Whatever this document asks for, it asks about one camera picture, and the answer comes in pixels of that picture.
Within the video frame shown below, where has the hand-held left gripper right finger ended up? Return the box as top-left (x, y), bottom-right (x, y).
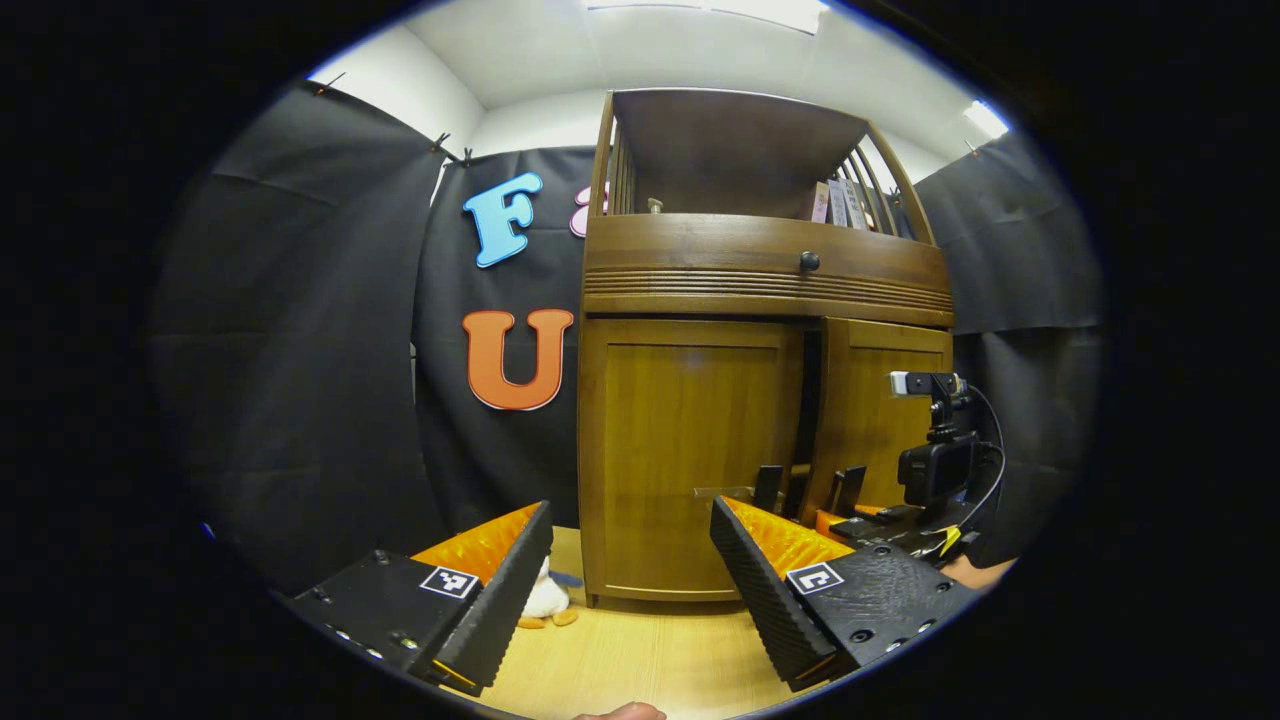
top-left (708, 496), bottom-right (983, 694)

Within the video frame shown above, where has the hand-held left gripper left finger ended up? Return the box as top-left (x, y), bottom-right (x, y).
top-left (285, 500), bottom-right (556, 698)

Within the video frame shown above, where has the wooden cabinet door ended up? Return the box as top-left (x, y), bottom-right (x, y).
top-left (802, 318), bottom-right (955, 527)
top-left (578, 318), bottom-right (807, 605)

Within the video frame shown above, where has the wooden double-door shoe cabinet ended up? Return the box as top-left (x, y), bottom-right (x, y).
top-left (578, 88), bottom-right (957, 607)

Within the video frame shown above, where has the plush penguin toy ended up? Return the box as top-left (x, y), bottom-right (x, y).
top-left (517, 555), bottom-right (584, 630)

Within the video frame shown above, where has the small ceiling light panel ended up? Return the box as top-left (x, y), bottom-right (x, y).
top-left (961, 99), bottom-right (1012, 142)

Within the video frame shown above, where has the large ceiling light panel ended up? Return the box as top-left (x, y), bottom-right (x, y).
top-left (585, 0), bottom-right (831, 36)

